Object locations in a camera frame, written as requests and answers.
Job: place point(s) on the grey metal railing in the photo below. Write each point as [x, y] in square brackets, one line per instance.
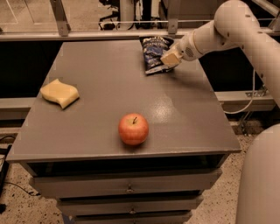
[34, 20]

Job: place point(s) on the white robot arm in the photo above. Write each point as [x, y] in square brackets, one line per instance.
[235, 25]

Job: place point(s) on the red apple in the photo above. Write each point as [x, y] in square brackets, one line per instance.
[133, 129]

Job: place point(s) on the bottom grey drawer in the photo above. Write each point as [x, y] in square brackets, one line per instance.
[170, 217]

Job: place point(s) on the middle grey drawer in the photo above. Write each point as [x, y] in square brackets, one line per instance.
[133, 205]

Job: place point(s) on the grey drawer cabinet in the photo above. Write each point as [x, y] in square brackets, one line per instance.
[134, 148]

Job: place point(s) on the blue chip bag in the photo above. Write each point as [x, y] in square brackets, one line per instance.
[154, 48]

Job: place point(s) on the top grey drawer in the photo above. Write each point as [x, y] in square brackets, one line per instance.
[125, 183]

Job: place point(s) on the black office chair base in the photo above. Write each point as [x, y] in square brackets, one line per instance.
[110, 22]

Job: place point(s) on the grey drawer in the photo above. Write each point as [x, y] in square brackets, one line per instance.
[125, 183]
[133, 205]
[170, 217]

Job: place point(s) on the yellow sponge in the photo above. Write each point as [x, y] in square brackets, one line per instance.
[60, 93]

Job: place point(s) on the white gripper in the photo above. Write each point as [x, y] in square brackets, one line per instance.
[185, 49]

